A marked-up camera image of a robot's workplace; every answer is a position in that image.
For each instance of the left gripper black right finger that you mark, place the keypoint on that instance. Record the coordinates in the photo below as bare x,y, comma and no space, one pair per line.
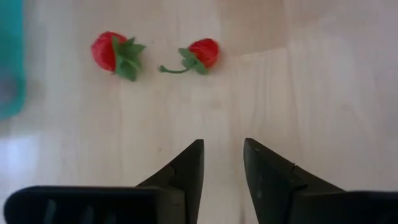
267,186

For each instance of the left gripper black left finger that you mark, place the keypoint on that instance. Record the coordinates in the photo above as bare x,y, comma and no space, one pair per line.
186,186

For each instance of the teal plastic tupperware container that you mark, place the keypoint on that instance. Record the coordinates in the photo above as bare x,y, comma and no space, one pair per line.
11,46

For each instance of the small red strawberry with stem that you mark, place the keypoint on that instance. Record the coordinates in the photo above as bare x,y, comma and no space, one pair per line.
205,51

